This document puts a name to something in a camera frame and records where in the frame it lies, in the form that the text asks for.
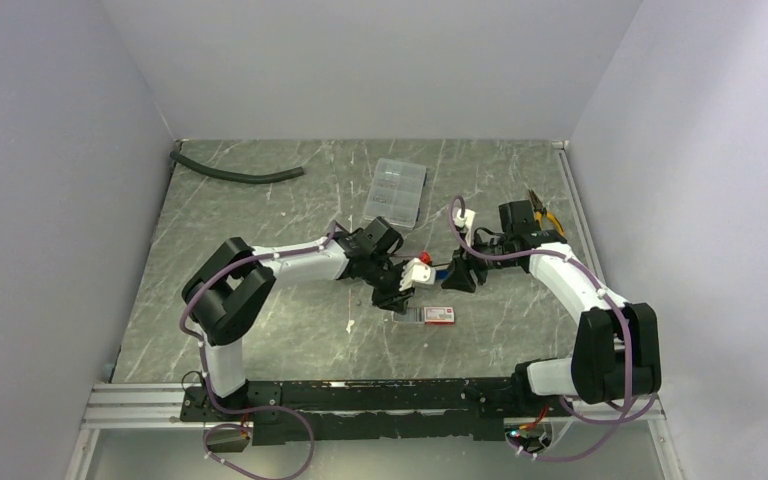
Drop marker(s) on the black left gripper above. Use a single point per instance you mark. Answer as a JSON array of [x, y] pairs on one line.
[[395, 299]]

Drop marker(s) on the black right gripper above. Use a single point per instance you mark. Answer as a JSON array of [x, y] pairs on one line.
[[460, 278]]

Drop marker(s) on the red white staples box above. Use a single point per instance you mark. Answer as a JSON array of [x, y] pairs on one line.
[[426, 315]]

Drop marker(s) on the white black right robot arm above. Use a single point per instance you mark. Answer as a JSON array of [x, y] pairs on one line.
[[616, 347]]

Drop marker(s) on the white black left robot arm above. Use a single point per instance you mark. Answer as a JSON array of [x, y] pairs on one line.
[[225, 296]]

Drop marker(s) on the clear plastic screw organizer box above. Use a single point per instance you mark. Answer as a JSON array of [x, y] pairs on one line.
[[395, 193]]

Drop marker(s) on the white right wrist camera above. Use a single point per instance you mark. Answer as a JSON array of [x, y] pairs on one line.
[[463, 219]]

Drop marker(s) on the yellow handled pliers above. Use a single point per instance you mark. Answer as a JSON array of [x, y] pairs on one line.
[[543, 215]]

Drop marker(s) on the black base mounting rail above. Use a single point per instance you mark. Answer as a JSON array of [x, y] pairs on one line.
[[278, 412]]

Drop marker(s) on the aluminium frame rail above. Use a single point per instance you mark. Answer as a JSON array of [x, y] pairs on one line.
[[162, 405]]

